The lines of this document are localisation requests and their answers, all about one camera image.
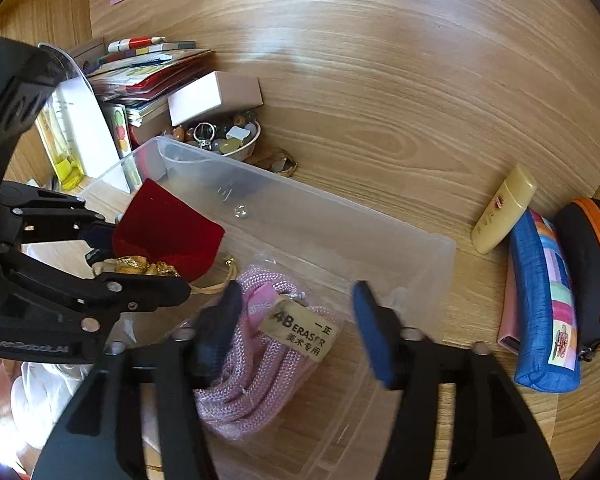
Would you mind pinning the flat pink wallet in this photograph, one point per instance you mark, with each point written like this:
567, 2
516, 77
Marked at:
509, 310

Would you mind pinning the yellow sunscreen bottle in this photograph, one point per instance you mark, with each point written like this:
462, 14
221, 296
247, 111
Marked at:
502, 210

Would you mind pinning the wooden desktop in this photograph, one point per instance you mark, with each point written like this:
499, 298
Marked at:
480, 310

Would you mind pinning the blue patchwork pencil case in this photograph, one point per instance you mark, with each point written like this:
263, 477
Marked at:
542, 300

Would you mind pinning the colourful fruit print booklet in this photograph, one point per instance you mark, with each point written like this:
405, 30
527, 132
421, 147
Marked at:
121, 132

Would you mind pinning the clear plastic storage box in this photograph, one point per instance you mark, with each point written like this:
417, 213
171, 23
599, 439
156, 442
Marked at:
305, 220

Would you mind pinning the stack of books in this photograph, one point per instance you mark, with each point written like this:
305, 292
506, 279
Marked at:
150, 77

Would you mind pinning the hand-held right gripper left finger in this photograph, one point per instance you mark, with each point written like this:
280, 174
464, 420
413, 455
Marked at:
224, 312

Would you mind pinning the black case with orange zip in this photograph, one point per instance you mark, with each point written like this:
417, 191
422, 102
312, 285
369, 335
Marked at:
587, 265

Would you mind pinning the white cardboard box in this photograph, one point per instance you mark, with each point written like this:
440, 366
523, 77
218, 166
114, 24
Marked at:
210, 97

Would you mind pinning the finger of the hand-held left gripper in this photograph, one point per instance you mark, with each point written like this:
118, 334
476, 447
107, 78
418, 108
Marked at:
145, 292
99, 236

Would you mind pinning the tan wrapped eraser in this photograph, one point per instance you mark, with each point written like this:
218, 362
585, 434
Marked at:
295, 330

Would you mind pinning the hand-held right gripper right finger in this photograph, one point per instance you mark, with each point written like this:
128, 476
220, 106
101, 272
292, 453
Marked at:
372, 332

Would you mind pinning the white paper sheet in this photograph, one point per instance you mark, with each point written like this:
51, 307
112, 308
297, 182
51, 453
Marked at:
87, 120

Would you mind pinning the red and white marker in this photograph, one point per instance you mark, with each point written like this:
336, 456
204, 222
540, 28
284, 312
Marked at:
135, 43

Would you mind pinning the small clear glass bead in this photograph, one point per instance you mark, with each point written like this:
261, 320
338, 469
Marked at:
240, 210

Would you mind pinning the white plastic bag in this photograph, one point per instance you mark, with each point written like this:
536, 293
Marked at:
45, 400

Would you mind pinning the white bowl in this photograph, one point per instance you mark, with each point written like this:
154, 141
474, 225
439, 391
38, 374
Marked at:
247, 150

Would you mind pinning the yellow liquid bottle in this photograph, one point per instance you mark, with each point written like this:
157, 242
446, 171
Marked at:
66, 157

